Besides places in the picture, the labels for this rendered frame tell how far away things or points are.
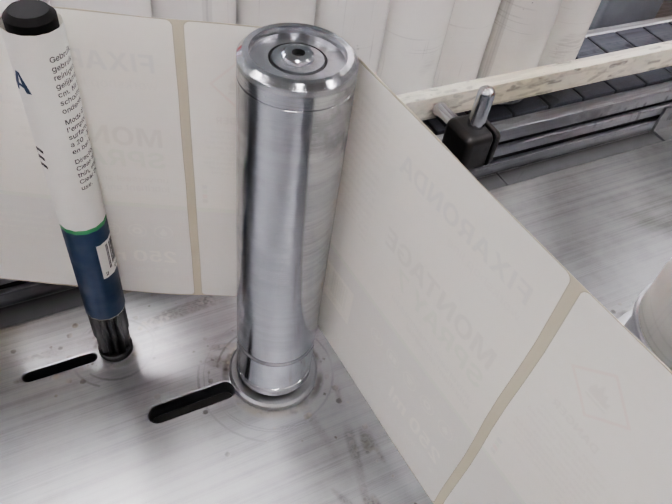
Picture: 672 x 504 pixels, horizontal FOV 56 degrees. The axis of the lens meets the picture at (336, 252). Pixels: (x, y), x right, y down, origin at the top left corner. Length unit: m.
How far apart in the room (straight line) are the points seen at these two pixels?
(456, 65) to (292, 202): 0.31
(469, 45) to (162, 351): 0.31
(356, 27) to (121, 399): 0.26
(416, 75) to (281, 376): 0.25
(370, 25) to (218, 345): 0.22
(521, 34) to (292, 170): 0.34
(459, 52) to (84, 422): 0.36
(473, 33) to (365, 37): 0.10
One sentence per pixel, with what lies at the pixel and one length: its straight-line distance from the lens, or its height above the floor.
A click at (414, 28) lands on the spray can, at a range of 0.45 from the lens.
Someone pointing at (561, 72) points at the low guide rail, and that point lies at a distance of 0.55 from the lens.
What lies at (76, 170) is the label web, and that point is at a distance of 0.25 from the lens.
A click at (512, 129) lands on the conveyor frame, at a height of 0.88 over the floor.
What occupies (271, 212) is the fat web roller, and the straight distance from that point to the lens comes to 0.22.
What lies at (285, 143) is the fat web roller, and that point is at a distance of 0.20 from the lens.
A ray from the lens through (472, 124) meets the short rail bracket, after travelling 0.44.
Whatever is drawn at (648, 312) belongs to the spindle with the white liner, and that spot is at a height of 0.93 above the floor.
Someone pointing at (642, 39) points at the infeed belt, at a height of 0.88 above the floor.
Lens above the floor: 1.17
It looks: 48 degrees down
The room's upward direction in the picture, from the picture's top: 10 degrees clockwise
